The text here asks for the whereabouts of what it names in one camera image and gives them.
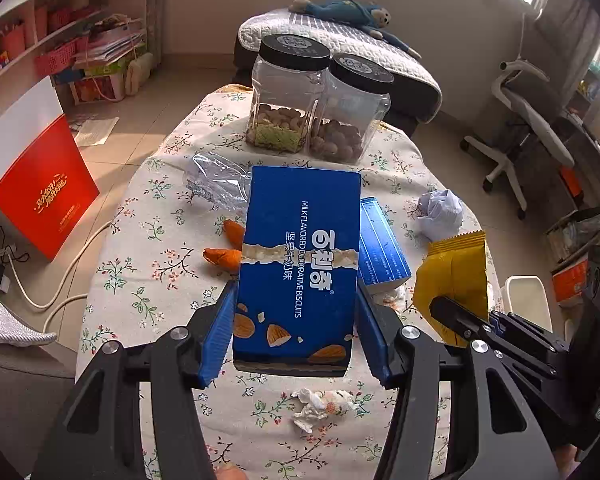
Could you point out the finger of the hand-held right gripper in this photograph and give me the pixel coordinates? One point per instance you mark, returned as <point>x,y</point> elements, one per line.
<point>530,332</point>
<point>455,315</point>

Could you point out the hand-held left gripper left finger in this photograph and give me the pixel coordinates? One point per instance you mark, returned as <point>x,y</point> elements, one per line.
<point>220,335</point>

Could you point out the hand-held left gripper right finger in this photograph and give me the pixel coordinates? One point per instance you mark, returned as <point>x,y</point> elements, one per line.
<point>375,340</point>

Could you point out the yellow snack packet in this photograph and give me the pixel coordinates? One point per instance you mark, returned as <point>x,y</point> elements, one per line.
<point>452,275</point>

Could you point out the blue biscuit box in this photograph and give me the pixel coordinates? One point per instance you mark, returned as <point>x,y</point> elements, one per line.
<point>300,260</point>

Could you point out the white plastic bin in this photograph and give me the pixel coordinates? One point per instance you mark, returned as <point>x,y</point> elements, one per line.
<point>527,305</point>

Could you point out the large orange peel piece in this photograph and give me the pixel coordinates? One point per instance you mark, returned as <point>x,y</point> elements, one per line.
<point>225,259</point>

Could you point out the crumpled white tissue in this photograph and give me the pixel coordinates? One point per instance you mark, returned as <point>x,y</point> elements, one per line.
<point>320,405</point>

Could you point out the small flat blue box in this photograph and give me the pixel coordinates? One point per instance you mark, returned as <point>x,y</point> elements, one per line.
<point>382,250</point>

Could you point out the floral tablecloth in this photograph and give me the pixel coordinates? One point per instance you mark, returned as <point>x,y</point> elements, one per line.
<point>155,270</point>

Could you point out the crumpled white-blue wrapper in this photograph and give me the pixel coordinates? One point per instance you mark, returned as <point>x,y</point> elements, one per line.
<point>442,215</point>

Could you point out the small orange peel piece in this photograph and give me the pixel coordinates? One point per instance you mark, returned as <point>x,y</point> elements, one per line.
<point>234,234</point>

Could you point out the clear plastic bag pile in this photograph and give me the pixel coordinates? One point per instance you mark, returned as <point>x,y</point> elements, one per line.
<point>580,232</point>

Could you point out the clear plastic wrapper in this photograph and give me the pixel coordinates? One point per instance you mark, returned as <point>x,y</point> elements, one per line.
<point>217,180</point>

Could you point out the small orange item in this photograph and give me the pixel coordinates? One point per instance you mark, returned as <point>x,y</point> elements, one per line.
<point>571,182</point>

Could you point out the grey sofa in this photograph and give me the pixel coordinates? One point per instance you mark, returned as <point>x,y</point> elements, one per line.
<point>10,320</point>

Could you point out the white grey office chair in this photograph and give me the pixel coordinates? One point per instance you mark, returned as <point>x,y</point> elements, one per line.
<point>535,120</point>

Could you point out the dark ottoman bed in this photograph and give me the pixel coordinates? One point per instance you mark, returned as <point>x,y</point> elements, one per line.
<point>420,105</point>

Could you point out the clear jar of brown nuts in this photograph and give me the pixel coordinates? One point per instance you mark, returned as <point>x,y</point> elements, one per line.
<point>352,110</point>

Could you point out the paper sheet on floor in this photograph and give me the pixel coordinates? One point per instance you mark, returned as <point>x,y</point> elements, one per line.
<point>95,130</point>

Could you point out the red and white gift bag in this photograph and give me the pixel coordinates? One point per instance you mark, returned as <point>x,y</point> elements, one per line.
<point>40,175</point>

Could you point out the clear jar with green label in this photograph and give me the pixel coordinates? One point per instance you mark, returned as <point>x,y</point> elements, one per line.
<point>280,100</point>

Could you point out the white quilted cover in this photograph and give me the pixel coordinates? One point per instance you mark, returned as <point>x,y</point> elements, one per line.
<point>410,72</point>

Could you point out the cream plush bag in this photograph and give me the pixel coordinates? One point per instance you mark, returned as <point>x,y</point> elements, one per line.
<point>139,74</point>

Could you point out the colourful storage box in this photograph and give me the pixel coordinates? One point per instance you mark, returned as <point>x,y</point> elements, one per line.
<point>97,82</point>

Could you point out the grey curtain beside desk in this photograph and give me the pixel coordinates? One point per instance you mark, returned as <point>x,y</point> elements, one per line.
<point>570,35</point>

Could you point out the stack of papers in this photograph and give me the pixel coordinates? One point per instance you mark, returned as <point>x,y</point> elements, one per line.
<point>110,47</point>

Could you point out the grey striped mat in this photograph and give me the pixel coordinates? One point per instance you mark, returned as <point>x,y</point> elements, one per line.
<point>325,27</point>

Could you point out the pink plastic basket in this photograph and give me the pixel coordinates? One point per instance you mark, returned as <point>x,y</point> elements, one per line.
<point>55,60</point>

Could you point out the blue monkey plush toy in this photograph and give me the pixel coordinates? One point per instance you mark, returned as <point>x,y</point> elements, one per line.
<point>345,12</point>

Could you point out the grey curtain beside shelf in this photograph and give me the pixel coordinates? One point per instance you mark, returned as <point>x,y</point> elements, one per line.
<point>153,5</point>

